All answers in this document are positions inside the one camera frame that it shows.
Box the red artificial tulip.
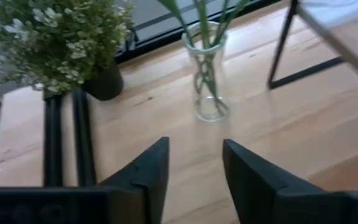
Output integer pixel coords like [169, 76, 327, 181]
[157, 0, 229, 116]

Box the potted plant with white flowers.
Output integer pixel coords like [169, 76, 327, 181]
[0, 0, 135, 101]

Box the black aluminium table frame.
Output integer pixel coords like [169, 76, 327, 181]
[42, 0, 291, 188]

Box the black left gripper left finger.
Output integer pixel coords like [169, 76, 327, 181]
[99, 136, 170, 224]

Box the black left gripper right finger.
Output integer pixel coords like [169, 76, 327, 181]
[223, 139, 289, 224]

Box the pink artificial tulip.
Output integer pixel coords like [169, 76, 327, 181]
[197, 0, 239, 116]

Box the orange artificial tulip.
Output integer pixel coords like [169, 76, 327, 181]
[197, 0, 251, 116]

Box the clear glass vase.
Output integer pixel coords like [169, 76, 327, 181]
[181, 21, 231, 123]

